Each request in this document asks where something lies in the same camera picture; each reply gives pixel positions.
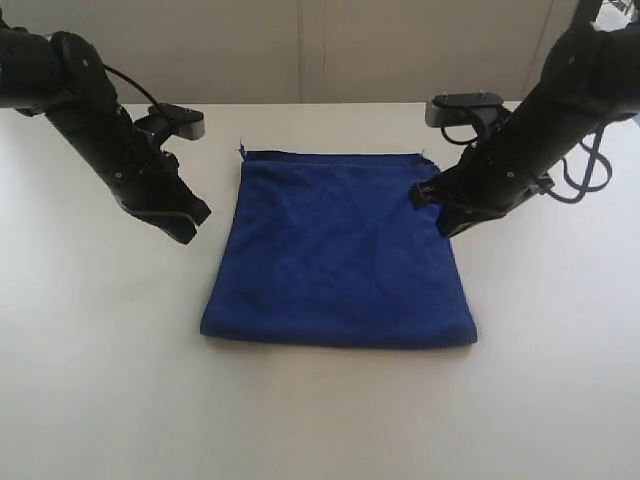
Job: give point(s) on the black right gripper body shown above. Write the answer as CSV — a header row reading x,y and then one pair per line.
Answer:
x,y
587,81

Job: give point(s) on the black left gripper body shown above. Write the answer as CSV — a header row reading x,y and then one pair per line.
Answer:
x,y
91,119

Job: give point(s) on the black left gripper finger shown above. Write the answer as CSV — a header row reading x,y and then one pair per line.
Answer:
x,y
177,226
184,201

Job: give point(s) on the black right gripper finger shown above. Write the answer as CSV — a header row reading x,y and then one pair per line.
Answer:
x,y
454,220
435,191

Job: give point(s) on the blue towel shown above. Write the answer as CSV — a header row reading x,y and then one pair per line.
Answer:
x,y
327,250

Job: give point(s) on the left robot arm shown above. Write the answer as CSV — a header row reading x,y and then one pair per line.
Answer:
x,y
62,77

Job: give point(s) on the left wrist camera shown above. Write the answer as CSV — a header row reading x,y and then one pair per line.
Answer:
x,y
167,120

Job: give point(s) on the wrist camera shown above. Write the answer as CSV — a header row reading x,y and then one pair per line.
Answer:
x,y
484,112
167,120

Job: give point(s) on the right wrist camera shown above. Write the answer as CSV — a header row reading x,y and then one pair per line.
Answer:
x,y
484,112

